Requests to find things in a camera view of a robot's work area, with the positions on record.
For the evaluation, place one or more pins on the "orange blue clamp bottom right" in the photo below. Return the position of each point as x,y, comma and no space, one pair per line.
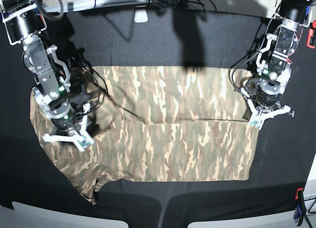
300,213

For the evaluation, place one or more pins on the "orange clamp far right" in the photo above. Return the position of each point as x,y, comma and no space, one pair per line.
311,39

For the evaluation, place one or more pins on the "white tab on cloth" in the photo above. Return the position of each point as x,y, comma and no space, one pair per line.
140,15

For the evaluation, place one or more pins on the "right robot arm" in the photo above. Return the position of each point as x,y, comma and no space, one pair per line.
24,21

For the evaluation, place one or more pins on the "camouflage t-shirt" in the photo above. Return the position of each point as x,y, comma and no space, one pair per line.
158,124

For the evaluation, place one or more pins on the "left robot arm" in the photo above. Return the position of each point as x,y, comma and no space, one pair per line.
273,63

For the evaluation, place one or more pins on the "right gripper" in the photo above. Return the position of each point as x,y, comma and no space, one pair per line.
70,126

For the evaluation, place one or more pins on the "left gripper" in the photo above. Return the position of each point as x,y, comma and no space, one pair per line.
260,113

